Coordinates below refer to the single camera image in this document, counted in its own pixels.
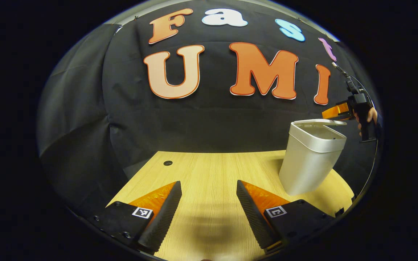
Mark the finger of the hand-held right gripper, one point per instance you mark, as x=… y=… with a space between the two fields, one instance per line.
x=336 y=111

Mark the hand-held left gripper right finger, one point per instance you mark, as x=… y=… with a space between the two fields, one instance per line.
x=254 y=221

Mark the white desktop garbage bin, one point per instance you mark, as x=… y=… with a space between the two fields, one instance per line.
x=303 y=170

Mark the wooden desktop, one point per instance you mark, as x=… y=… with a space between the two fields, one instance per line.
x=209 y=174

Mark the black backdrop cloth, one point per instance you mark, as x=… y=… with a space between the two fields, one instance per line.
x=194 y=127

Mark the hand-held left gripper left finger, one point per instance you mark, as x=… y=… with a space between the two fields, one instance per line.
x=165 y=217

